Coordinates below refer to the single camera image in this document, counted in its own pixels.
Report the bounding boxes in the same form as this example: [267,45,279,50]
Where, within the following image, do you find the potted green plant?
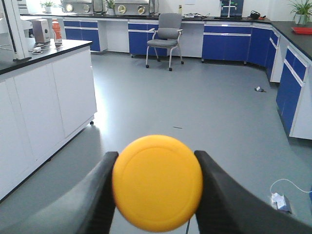
[289,0,312,25]

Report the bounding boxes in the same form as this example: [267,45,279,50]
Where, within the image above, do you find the grey office chair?
[145,13,184,71]

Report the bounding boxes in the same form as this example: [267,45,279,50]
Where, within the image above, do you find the white island cabinet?
[0,39,97,198]

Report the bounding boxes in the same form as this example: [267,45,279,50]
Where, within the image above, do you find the grey box on counter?
[32,19,50,43]

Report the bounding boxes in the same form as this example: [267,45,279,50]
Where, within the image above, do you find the blue wall cabinets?
[63,19,312,140]

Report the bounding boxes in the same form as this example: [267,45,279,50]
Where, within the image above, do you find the orange white bottle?
[52,19,62,44]

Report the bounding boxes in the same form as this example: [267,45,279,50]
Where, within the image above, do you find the red plastic tray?
[292,27,312,35]

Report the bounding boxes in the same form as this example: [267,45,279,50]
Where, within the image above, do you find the yellow mushroom push button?
[112,135,203,233]

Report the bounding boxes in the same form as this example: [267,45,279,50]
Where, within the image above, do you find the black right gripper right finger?
[195,150,312,234]

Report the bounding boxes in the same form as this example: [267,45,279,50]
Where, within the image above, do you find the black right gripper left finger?
[1,152,118,234]

